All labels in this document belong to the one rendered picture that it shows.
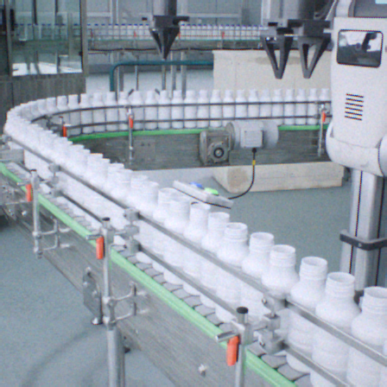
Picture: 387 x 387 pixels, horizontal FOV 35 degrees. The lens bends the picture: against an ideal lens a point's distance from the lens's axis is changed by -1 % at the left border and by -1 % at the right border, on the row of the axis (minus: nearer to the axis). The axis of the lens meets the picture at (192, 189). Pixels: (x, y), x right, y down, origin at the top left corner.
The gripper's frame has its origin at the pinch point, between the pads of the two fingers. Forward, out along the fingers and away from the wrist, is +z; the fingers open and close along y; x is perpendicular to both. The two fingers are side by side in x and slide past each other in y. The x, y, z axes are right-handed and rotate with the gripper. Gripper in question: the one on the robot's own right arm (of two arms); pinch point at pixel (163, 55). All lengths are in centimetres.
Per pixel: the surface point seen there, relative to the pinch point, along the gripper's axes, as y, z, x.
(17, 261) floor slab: -29, 141, -231
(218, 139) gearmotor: -79, 43, -90
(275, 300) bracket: 20, 29, 67
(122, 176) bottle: 15.6, 24.8, 10.3
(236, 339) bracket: 26, 33, 67
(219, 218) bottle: 13, 25, 43
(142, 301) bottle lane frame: 19, 46, 27
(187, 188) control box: 1.0, 28.5, 13.7
